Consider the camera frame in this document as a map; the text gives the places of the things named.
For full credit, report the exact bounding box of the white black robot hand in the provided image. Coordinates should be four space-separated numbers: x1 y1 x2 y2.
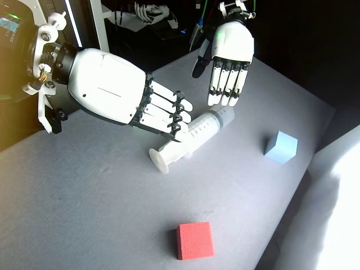
191 21 255 108
67 47 195 143

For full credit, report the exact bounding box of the large translucent plastic syringe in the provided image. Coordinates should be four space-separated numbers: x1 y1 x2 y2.
148 106 236 174

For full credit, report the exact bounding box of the spare white robot hand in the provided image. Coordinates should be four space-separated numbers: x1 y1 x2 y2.
134 1 171 25

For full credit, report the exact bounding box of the white and blue plug adapter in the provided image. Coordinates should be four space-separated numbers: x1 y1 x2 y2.
189 17 208 48

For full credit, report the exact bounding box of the grey table cloth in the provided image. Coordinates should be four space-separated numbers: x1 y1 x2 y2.
0 50 337 270

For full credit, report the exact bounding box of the light blue foam cube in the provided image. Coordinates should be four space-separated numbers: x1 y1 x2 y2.
263 130 299 165

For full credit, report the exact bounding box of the red foam cube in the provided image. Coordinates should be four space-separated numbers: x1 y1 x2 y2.
175 221 216 261

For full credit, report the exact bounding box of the white backdrop sheet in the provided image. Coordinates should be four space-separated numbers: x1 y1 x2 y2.
251 134 360 270

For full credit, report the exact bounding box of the white metal frame post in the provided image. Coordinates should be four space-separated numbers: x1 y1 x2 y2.
64 0 110 53

